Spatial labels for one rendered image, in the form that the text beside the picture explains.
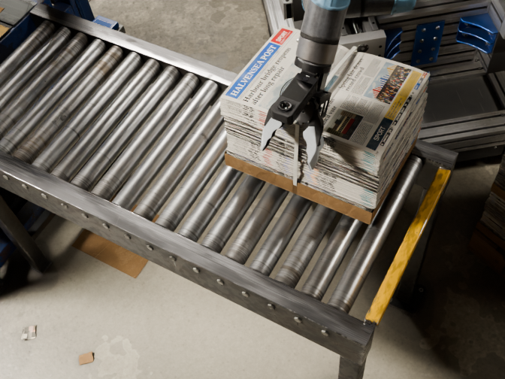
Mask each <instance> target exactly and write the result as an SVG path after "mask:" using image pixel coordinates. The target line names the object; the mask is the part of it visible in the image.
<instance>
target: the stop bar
mask: <svg viewBox="0 0 505 379"><path fill-rule="evenodd" d="M450 174H451V171H450V170H449V169H446V168H443V167H439V168H438V170H437V173H436V174H435V176H434V179H433V180H432V182H431V185H430V186H429V188H428V191H427V193H426V195H425V197H424V199H423V201H422V203H421V205H420V207H419V209H418V211H417V213H416V215H415V217H414V219H413V221H412V223H411V225H410V227H409V229H408V231H407V233H406V235H405V238H404V240H403V242H402V244H401V246H400V248H399V250H398V252H397V254H396V256H395V258H394V260H393V262H392V264H391V266H390V268H389V270H388V272H387V274H386V276H385V278H384V280H383V283H382V285H381V287H380V289H379V291H378V293H377V295H376V297H375V299H374V301H373V303H372V305H371V307H370V309H369V311H368V313H367V315H366V317H365V319H364V322H365V323H366V324H368V325H370V326H372V327H374V328H377V327H378V325H379V324H380V321H381V319H382V318H383V315H384V313H385V311H386V308H387V307H388V305H389V302H391V301H392V296H393V294H394V292H395V290H396V288H397V286H398V283H399V281H400V279H401V277H402V275H403V273H404V271H405V269H406V267H407V264H408V262H409V261H410V258H411V256H412V255H413V252H414V250H415V248H416V245H417V244H418V242H419V239H420V238H421V236H422V233H423V231H424V229H425V227H426V225H427V223H428V221H429V219H430V216H431V214H432V212H433V210H434V208H435V206H436V204H437V202H438V199H439V197H440V195H442V194H443V189H444V187H445V185H446V182H447V180H448V179H449V176H450Z"/></svg>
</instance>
